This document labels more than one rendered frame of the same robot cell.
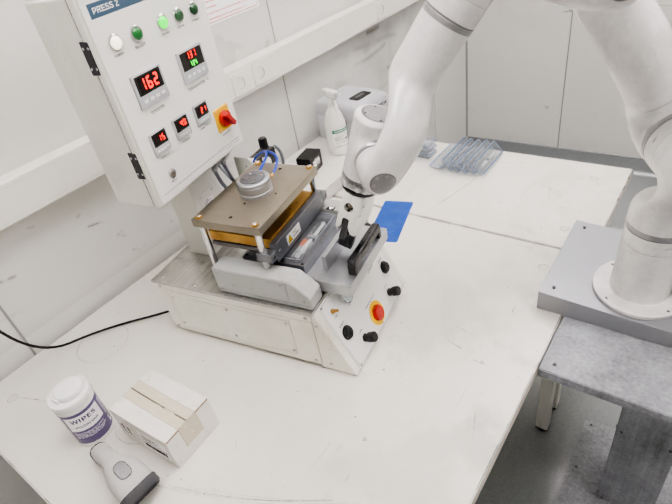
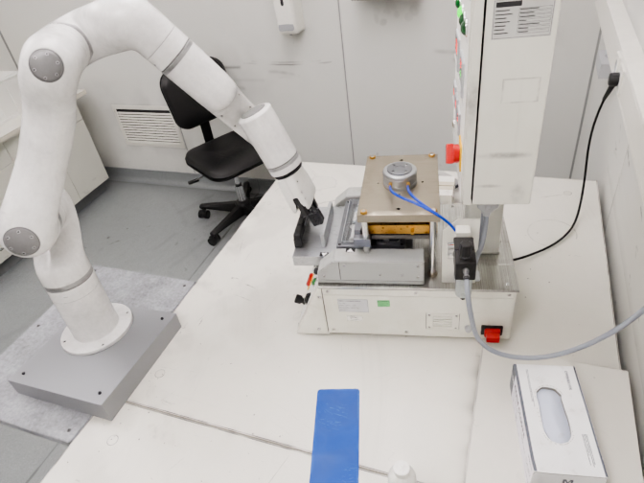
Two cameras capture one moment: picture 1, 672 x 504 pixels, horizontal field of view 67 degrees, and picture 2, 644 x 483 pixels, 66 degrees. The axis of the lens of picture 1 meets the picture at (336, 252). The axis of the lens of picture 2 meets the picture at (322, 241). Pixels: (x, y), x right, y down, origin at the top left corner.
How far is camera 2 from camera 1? 197 cm
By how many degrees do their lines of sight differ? 105
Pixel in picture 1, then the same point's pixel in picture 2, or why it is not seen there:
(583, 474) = not seen: hidden behind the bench
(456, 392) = (250, 258)
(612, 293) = (120, 316)
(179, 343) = not seen: hidden behind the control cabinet
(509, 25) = not seen: outside the picture
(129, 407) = (443, 179)
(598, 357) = (153, 295)
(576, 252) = (125, 358)
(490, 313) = (219, 315)
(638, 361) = (129, 297)
